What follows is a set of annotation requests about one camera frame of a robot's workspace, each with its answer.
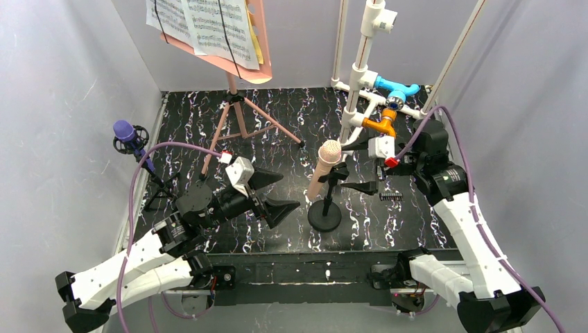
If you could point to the pink microphone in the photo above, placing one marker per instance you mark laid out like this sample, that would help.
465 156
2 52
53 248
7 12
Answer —
329 154

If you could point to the small black comb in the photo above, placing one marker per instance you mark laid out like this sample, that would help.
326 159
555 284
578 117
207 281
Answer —
391 197

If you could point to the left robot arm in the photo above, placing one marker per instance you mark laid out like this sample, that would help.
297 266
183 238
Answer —
166 257

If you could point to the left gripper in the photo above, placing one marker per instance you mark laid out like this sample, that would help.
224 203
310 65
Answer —
260 199

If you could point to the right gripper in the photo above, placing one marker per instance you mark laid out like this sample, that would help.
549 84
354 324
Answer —
381 168

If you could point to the white pvc pipe frame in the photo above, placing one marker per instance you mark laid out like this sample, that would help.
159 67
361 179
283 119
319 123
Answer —
361 103

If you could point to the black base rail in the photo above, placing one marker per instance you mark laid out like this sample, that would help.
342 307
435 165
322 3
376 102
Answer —
348 277

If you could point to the sheet music pages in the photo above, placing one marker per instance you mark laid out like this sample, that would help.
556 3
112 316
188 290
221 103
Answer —
211 28

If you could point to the black tripod mic stand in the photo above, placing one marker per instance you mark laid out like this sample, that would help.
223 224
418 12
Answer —
138 150

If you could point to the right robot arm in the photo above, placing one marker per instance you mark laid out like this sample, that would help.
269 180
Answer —
468 239

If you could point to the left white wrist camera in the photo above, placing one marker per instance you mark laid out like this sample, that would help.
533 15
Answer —
239 171

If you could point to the purple microphone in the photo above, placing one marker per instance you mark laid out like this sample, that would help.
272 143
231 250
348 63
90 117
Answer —
124 132

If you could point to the black round-base mic stand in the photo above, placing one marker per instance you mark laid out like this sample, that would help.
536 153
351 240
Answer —
324 215

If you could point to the blue faucet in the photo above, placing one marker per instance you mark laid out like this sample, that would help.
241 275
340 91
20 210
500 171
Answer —
397 92

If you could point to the orange faucet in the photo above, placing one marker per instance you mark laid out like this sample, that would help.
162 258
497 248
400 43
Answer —
385 125

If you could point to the pink music stand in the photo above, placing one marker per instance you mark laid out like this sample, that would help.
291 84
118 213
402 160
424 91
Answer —
235 98

